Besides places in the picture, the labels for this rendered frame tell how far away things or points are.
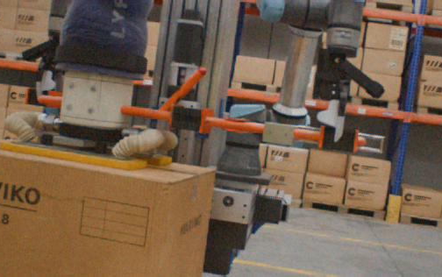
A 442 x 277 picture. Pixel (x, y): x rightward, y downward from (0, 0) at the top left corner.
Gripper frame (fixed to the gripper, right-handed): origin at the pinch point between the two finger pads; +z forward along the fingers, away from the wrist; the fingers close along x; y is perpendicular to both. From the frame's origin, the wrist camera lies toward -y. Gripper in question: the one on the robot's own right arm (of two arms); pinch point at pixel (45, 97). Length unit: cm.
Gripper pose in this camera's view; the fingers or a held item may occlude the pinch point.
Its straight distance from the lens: 183.7
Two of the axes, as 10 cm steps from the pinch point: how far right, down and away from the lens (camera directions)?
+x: 2.3, -0.3, 9.7
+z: -1.5, 9.9, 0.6
